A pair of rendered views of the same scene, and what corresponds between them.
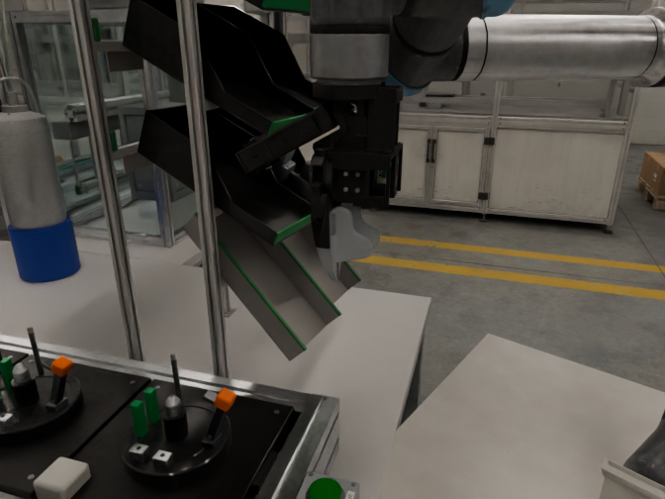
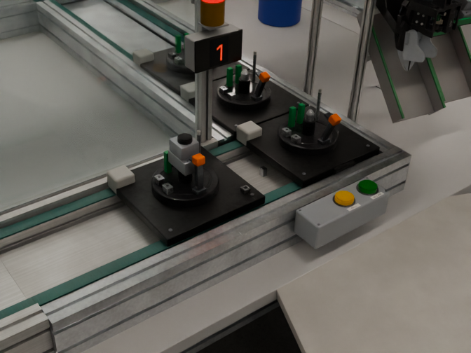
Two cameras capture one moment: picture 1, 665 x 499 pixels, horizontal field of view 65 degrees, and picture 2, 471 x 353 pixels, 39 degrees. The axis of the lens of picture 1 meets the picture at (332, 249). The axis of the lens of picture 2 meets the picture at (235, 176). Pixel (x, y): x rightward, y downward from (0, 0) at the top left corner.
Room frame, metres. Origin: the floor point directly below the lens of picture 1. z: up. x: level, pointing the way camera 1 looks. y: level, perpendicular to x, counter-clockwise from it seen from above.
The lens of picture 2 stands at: (-0.63, -0.42, 1.80)
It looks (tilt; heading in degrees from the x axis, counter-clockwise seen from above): 35 degrees down; 35
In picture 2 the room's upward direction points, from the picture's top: 2 degrees clockwise
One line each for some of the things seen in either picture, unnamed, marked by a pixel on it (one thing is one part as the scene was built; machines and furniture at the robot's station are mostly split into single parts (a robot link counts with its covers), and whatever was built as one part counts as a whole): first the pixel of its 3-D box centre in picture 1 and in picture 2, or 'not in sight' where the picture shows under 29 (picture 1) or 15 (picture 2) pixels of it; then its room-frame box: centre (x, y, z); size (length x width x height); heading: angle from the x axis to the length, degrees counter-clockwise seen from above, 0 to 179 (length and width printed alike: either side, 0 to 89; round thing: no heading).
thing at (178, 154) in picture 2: not in sight; (182, 149); (0.22, 0.32, 1.06); 0.08 x 0.04 x 0.07; 73
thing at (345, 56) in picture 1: (349, 59); not in sight; (0.53, -0.02, 1.45); 0.08 x 0.08 x 0.05
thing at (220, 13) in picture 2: not in sight; (212, 10); (0.40, 0.38, 1.28); 0.05 x 0.05 x 0.05
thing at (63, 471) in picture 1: (174, 420); (308, 124); (0.54, 0.21, 1.01); 0.24 x 0.24 x 0.13; 73
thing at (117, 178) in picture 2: not in sight; (120, 180); (0.16, 0.43, 0.97); 0.05 x 0.05 x 0.04; 73
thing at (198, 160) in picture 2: not in sight; (196, 170); (0.21, 0.27, 1.04); 0.04 x 0.02 x 0.08; 73
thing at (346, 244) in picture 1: (346, 247); (413, 53); (0.51, -0.01, 1.27); 0.06 x 0.03 x 0.09; 73
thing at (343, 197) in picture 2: not in sight; (344, 199); (0.40, 0.03, 0.96); 0.04 x 0.04 x 0.02
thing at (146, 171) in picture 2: not in sight; (185, 190); (0.22, 0.31, 0.96); 0.24 x 0.24 x 0.02; 73
